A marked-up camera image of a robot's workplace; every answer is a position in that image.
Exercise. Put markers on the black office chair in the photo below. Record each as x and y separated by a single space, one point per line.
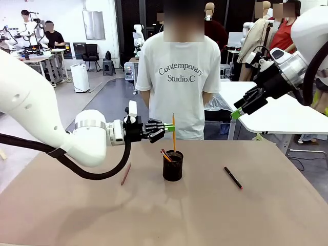
91 56

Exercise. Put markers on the person in white t-shirt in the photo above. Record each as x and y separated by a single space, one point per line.
179 77

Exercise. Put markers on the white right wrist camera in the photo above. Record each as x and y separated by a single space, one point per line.
252 58

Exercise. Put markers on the black plastic stool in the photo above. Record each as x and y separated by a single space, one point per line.
109 67

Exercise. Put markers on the pink pen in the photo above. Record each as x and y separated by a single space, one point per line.
126 173

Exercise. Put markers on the man in black t-shirt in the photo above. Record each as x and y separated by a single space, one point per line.
54 37

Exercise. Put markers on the yellow pencil with pink eraser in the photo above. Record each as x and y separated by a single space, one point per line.
174 143

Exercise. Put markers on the man in white shirt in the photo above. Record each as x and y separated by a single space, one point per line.
26 18

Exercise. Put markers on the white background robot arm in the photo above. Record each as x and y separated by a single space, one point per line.
139 38

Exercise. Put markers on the white humanoid robot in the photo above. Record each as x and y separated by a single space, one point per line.
33 33

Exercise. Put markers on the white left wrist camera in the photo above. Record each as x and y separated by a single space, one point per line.
132 109

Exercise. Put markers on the white side table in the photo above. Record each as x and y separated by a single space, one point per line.
282 118

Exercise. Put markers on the clear plastic bag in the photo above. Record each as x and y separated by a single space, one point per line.
217 102

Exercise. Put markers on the silver wall panel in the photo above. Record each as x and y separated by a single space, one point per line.
93 25

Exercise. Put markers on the white background desk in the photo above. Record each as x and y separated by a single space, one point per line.
48 55

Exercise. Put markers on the orange pencil with red eraser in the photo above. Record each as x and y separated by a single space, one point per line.
165 156

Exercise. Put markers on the black pen with red end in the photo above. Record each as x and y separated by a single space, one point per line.
232 177

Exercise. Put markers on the mannequin in dark red top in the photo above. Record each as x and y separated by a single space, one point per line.
216 28

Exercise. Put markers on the computer tower with lights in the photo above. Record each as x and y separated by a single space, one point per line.
129 71

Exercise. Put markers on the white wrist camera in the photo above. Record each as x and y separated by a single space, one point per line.
252 58
132 109

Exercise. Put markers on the figure in red shirt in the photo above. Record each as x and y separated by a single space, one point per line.
283 36

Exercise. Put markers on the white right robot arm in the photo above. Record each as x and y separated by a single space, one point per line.
307 33

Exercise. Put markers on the black backpack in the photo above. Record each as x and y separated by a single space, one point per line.
108 55

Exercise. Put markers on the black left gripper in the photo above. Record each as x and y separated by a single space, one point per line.
133 130

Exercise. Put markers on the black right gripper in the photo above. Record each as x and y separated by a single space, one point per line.
276 84

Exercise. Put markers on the black mesh pen holder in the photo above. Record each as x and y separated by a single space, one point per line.
173 171

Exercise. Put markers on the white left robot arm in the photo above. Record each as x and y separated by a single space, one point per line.
38 112

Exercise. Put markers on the white air purifier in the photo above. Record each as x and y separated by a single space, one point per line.
80 78

